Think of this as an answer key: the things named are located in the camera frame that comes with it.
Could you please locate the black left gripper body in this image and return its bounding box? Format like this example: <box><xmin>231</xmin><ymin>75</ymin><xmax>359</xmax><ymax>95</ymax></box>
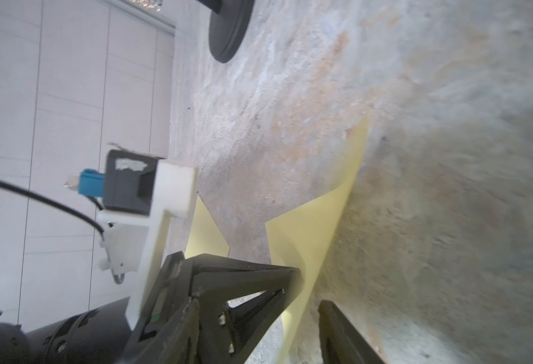
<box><xmin>0</xmin><ymin>259</ymin><xmax>189</xmax><ymax>363</ymax></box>

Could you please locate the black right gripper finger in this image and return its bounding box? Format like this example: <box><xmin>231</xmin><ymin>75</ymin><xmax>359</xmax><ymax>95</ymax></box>
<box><xmin>318</xmin><ymin>300</ymin><xmax>385</xmax><ymax>364</ymax></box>

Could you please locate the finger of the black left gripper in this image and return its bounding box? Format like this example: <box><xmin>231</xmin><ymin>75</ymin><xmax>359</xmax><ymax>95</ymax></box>
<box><xmin>157</xmin><ymin>252</ymin><xmax>301</xmax><ymax>363</ymax></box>

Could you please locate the yellow paper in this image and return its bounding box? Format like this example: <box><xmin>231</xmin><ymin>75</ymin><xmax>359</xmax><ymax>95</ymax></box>
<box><xmin>265</xmin><ymin>116</ymin><xmax>369</xmax><ymax>363</ymax></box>
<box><xmin>185</xmin><ymin>196</ymin><xmax>230</xmax><ymax>259</ymax></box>

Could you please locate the black round-base stand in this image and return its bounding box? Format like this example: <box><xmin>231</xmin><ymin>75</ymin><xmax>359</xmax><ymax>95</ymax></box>
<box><xmin>198</xmin><ymin>0</ymin><xmax>254</xmax><ymax>64</ymax></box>

